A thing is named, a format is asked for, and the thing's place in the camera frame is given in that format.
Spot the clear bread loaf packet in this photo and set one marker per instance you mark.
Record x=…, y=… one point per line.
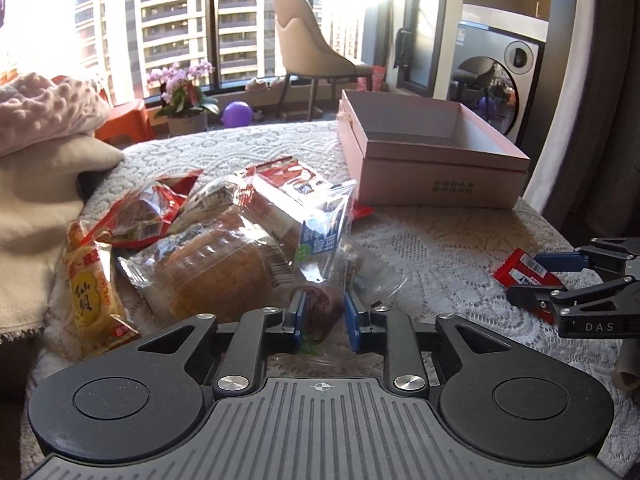
x=215, y=270

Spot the pink orchid in white pot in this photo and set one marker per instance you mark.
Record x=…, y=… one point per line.
x=182, y=95

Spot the clear printed snack packet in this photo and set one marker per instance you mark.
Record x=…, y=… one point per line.
x=212, y=200

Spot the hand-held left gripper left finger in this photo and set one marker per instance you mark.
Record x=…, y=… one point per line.
x=300, y=320

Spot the blue white snack packet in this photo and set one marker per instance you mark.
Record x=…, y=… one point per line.
x=320, y=240

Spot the grey curtain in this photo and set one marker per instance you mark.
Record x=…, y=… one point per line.
x=610, y=110

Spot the white sheer curtain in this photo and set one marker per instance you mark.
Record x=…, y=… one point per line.
x=560, y=85

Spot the beige upholstered chair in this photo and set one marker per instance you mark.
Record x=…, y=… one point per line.
x=300, y=40

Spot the white lace tablecloth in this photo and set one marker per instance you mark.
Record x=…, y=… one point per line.
x=450, y=240

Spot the black framed glass door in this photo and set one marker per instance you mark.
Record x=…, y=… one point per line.
x=401, y=35

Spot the red bread packet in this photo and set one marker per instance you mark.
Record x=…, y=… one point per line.
x=145, y=215

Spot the beige cloth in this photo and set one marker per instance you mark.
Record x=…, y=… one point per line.
x=35, y=200

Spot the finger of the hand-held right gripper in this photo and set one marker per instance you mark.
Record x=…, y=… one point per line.
x=557, y=261
x=575, y=312

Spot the red patterned box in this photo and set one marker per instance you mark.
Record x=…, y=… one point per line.
x=380, y=79

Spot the clear brown muffin packet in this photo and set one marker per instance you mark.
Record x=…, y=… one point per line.
x=320, y=305

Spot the person's right hand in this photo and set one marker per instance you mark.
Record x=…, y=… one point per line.
x=629, y=367

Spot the pink cardboard box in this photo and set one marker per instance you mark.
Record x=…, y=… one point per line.
x=425, y=180

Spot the purple balloon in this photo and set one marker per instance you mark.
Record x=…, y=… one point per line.
x=236, y=114

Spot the orange plastic stool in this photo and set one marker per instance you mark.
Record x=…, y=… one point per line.
x=125, y=120

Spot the small red barcode packet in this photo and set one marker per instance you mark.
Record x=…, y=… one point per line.
x=520, y=272

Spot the red packet corner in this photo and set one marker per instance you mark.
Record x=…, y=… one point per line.
x=362, y=210

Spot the beige plush slipper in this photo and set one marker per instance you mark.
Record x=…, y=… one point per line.
x=256, y=85
x=276, y=81

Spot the grey front-load washing machine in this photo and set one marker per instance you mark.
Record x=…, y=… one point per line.
x=520, y=55

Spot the red white snack packet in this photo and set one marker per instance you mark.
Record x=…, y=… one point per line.
x=292, y=175

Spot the yellow rice cracker packet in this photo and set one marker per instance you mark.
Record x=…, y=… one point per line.
x=95, y=290

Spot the pink dotted blanket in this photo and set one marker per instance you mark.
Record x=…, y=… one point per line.
x=45, y=110

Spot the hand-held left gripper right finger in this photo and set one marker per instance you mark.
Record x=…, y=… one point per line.
x=351, y=320

